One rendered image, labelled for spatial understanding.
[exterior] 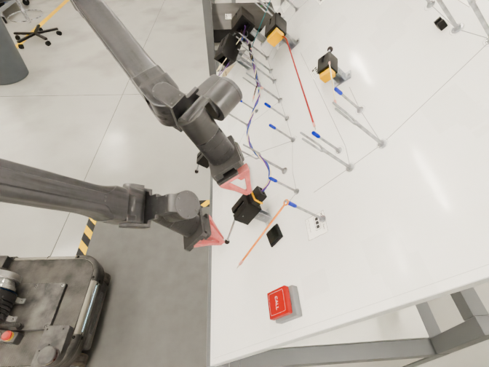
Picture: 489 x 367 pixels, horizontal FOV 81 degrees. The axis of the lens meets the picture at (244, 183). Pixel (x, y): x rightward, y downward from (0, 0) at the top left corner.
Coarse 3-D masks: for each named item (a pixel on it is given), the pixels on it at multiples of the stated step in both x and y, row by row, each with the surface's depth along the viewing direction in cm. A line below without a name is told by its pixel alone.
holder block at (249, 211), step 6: (240, 198) 68; (246, 198) 66; (234, 204) 69; (240, 204) 67; (246, 204) 65; (252, 204) 65; (234, 210) 68; (240, 210) 66; (246, 210) 65; (252, 210) 66; (258, 210) 66; (234, 216) 67; (240, 216) 66; (246, 216) 66; (252, 216) 67; (246, 222) 68
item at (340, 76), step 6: (330, 48) 68; (330, 54) 64; (318, 60) 66; (324, 60) 65; (330, 60) 63; (336, 60) 65; (318, 66) 66; (324, 66) 64; (330, 66) 63; (336, 66) 64; (318, 72) 65; (336, 72) 64; (342, 72) 67; (348, 72) 67; (336, 78) 68; (342, 78) 68; (348, 78) 66; (336, 84) 69
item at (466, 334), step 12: (468, 288) 67; (456, 300) 68; (468, 300) 65; (480, 300) 65; (468, 312) 65; (480, 312) 64; (468, 324) 65; (480, 324) 62; (444, 336) 72; (456, 336) 68; (468, 336) 65; (480, 336) 62; (444, 348) 73; (456, 348) 70
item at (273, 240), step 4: (276, 224) 67; (272, 228) 67; (276, 228) 66; (268, 232) 68; (272, 232) 66; (276, 232) 65; (280, 232) 65; (268, 236) 67; (272, 236) 66; (276, 236) 65; (280, 236) 64; (272, 240) 65; (276, 240) 65; (272, 244) 65
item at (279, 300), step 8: (280, 288) 55; (288, 288) 54; (272, 296) 55; (280, 296) 54; (288, 296) 53; (272, 304) 55; (280, 304) 53; (288, 304) 52; (272, 312) 54; (280, 312) 52; (288, 312) 51
